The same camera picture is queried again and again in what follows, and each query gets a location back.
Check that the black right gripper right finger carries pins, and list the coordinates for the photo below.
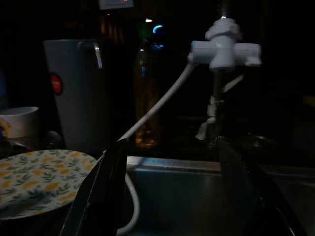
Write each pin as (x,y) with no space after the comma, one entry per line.
(241,186)

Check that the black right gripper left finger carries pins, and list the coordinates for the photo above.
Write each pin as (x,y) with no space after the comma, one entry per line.
(98,196)

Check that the lemon print plate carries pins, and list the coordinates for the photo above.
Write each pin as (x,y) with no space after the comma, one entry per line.
(39,179)

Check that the stainless steel sink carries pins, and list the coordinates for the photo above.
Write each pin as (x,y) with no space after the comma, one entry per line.
(177,191)

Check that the chrome faucet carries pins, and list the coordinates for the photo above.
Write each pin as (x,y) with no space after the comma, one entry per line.
(217,83)

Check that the white Hello Kitty mug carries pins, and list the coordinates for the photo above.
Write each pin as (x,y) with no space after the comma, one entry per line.
(19,123)

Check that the clear bottle yellow liquid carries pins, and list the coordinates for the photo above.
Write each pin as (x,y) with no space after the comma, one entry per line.
(147,98)

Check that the white faucet filter attachment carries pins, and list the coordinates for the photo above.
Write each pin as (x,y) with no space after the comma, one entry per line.
(224,49)

